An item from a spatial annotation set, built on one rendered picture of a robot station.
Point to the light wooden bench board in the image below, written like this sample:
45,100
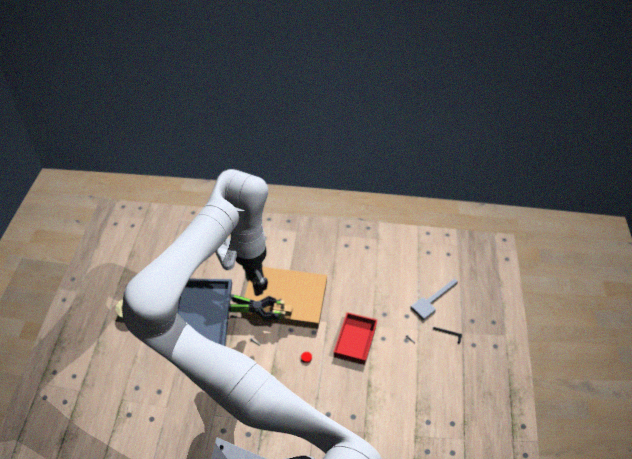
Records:
304,291

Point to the red open tray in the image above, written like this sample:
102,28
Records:
355,338

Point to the small wooden block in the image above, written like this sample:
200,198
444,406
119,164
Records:
288,309

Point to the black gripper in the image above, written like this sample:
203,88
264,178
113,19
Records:
255,270

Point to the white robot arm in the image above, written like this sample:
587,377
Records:
242,387

